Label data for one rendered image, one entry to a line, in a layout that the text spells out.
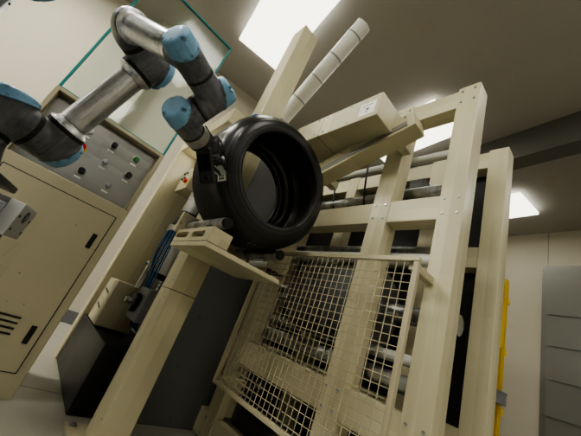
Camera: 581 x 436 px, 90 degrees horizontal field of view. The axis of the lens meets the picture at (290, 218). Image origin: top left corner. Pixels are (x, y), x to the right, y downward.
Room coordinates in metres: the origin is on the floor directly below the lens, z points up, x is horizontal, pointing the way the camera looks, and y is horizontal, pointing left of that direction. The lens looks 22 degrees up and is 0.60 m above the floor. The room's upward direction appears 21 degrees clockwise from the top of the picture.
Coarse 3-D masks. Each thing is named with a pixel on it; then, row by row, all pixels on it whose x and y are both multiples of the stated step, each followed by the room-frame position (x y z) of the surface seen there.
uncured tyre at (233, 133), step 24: (240, 120) 1.00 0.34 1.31; (264, 120) 1.01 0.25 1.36; (240, 144) 0.98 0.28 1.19; (264, 144) 1.32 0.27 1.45; (288, 144) 1.27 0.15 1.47; (240, 168) 1.00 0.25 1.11; (288, 168) 1.41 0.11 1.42; (312, 168) 1.20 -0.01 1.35; (216, 192) 1.03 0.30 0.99; (240, 192) 1.03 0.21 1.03; (288, 192) 1.47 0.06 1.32; (312, 192) 1.35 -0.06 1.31; (216, 216) 1.13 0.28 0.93; (240, 216) 1.07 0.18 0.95; (288, 216) 1.48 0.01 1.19; (312, 216) 1.25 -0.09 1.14; (240, 240) 1.19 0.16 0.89; (264, 240) 1.16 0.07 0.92; (288, 240) 1.22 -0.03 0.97
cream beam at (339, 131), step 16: (384, 96) 1.03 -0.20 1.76; (336, 112) 1.26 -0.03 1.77; (352, 112) 1.16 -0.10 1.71; (384, 112) 1.05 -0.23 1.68; (304, 128) 1.46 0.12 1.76; (320, 128) 1.33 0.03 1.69; (336, 128) 1.22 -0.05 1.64; (352, 128) 1.17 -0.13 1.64; (368, 128) 1.13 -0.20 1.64; (384, 128) 1.09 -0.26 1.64; (320, 144) 1.39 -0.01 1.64; (336, 144) 1.34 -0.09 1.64; (352, 144) 1.29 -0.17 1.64; (320, 160) 1.54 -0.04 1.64
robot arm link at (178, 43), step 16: (112, 16) 0.64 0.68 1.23; (128, 16) 0.62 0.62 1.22; (144, 16) 0.65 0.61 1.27; (112, 32) 0.69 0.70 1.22; (128, 32) 0.63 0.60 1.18; (144, 32) 0.58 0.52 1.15; (160, 32) 0.55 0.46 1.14; (176, 32) 0.49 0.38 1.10; (192, 32) 0.50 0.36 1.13; (128, 48) 0.73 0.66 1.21; (144, 48) 0.63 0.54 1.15; (160, 48) 0.56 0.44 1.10; (176, 48) 0.50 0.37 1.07; (192, 48) 0.51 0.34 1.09; (176, 64) 0.55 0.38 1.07; (192, 64) 0.54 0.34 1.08; (208, 64) 0.56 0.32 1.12; (192, 80) 0.58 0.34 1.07
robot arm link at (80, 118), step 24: (120, 72) 0.79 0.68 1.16; (144, 72) 0.79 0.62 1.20; (168, 72) 0.82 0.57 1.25; (96, 96) 0.81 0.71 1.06; (120, 96) 0.83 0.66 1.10; (48, 120) 0.82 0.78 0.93; (72, 120) 0.83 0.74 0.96; (96, 120) 0.86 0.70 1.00; (24, 144) 0.82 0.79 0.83; (48, 144) 0.84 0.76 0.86; (72, 144) 0.87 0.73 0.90
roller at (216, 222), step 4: (208, 220) 1.15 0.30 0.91; (212, 220) 1.11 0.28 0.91; (216, 220) 1.08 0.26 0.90; (220, 220) 1.05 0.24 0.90; (224, 220) 1.03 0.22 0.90; (228, 220) 1.04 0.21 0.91; (232, 220) 1.05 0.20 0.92; (188, 224) 1.30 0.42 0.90; (192, 224) 1.26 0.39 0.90; (196, 224) 1.22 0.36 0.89; (200, 224) 1.19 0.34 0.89; (204, 224) 1.16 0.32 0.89; (208, 224) 1.13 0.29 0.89; (212, 224) 1.10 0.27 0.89; (216, 224) 1.07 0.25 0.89; (220, 224) 1.05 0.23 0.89; (224, 224) 1.04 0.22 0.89; (228, 224) 1.05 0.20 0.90; (232, 224) 1.05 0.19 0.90; (220, 228) 1.08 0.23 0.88; (224, 228) 1.06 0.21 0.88; (228, 228) 1.05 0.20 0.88
